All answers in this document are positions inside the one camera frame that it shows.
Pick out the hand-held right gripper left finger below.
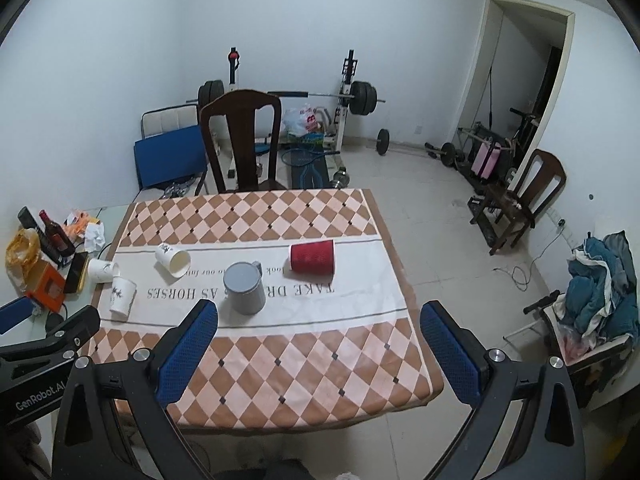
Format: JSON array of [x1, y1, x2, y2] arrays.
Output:
[[52, 299, 219, 480]]

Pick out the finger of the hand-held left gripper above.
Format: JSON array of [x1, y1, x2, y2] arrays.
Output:
[[0, 296, 37, 337], [30, 305, 101, 361]]

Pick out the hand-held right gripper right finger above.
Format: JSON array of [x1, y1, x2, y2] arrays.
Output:
[[419, 301, 586, 480]]

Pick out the red paper cup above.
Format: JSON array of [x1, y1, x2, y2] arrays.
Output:
[[289, 239, 335, 276]]

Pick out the white paper cup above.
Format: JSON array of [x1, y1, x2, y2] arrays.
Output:
[[87, 258, 121, 285], [109, 276, 138, 321], [154, 242, 192, 278]]

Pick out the orange box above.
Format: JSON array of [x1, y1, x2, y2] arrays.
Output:
[[25, 262, 69, 314]]

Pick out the black box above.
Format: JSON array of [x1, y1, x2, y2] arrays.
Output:
[[64, 252, 91, 294]]

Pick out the yellow plastic bag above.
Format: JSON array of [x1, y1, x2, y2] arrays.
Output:
[[5, 228, 42, 282]]

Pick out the grey mug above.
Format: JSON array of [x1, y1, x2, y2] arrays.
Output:
[[222, 260, 267, 316]]

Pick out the dark wine bottle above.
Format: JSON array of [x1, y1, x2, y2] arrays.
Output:
[[38, 209, 77, 262]]

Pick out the crumpled white tissue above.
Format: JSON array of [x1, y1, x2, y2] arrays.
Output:
[[82, 222, 107, 252]]

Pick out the orange snack packet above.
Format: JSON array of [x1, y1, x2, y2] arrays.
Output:
[[63, 209, 101, 239]]

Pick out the checkered printed tablecloth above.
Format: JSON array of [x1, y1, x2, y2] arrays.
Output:
[[89, 188, 445, 434]]

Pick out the pile of clothes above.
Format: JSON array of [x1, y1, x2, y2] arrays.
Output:
[[564, 230, 640, 352]]

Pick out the dark wooden chair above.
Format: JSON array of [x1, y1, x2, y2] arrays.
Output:
[[199, 88, 289, 195], [469, 148, 568, 256]]

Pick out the blue padded chair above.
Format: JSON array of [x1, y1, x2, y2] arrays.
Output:
[[133, 125, 210, 197]]

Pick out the pink cushion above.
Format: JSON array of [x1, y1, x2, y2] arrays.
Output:
[[472, 142, 502, 181]]

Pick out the exercise machine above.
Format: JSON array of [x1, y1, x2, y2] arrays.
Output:
[[457, 107, 542, 196]]

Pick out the small barbell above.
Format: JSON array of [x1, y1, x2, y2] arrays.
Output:
[[375, 128, 435, 157]]

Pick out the white red plastic bag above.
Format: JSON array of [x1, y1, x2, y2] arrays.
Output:
[[282, 104, 327, 137]]

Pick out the white weight bench rack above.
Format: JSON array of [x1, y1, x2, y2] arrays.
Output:
[[226, 47, 362, 178]]

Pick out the barbell with black plates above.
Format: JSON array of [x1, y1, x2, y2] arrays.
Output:
[[197, 79, 386, 115]]

